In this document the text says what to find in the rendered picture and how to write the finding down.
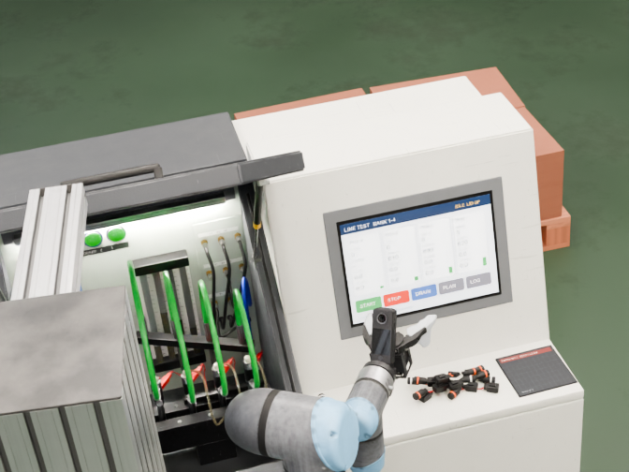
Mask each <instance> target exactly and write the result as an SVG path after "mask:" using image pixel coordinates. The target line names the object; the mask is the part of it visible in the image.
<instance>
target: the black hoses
mask: <svg viewBox="0 0 629 472"><path fill-rule="evenodd" d="M238 243H239V246H240V250H241V255H242V259H243V274H242V277H245V276H246V271H247V260H246V256H245V253H244V250H243V246H242V243H241V240H238ZM221 246H222V249H223V252H224V255H225V258H226V261H227V275H226V277H227V289H226V296H225V305H224V316H223V317H219V311H218V308H217V307H215V269H214V266H213V263H212V258H211V256H210V253H209V250H208V247H205V248H204V250H205V253H206V256H207V258H208V261H209V262H210V265H211V269H212V315H213V319H214V324H215V328H216V331H217V335H218V337H226V336H228V335H229V334H231V333H232V332H234V331H235V330H236V326H235V327H233V326H234V323H235V319H236V317H235V310H234V314H233V316H232V315H228V316H227V301H228V293H229V297H230V302H231V305H232V307H233V309H234V303H233V293H232V286H231V280H230V278H231V266H230V261H229V257H228V254H227V251H226V247H225V245H224V244H223V243H222V244H221ZM227 319H228V320H229V327H230V328H232V329H230V330H229V331H228V332H226V333H224V334H222V335H221V333H220V325H219V321H220V322H221V328H222V330H224V329H225V327H226V320H227Z"/></svg>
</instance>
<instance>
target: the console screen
mask: <svg viewBox="0 0 629 472"><path fill-rule="evenodd" d="M323 220H324V226H325V232H326V239H327V246H328V252H329V264H330V270H331V277H332V283H333V289H334V296H335V302H336V309H337V315H338V321H339V328H340V335H341V340H345V339H349V338H354V337H358V336H362V331H363V325H364V320H365V318H366V316H367V315H368V313H372V312H373V309H374V308H377V307H387V308H394V309H396V311H397V326H396V328H400V327H403V326H407V325H412V324H416V323H418V322H419V321H420V320H422V319H424V318H425V317H426V316H427V315H437V318H441V317H449V316H453V315H457V314H461V313H466V312H470V311H475V310H478V309H482V308H487V307H491V306H495V305H499V304H504V303H508V302H513V296H512V286H511V275H510V265H509V255H508V244H507V233H506V222H505V203H504V192H503V182H502V176H499V177H495V178H490V179H486V180H481V181H476V182H471V183H468V184H459V185H454V186H450V187H446V188H441V189H436V190H432V191H427V192H422V193H418V194H414V195H409V196H404V197H399V198H395V199H387V200H382V201H377V202H373V203H369V204H364V205H359V206H355V207H350V208H345V209H342V210H337V211H332V212H327V213H323ZM437 318H436V319H437Z"/></svg>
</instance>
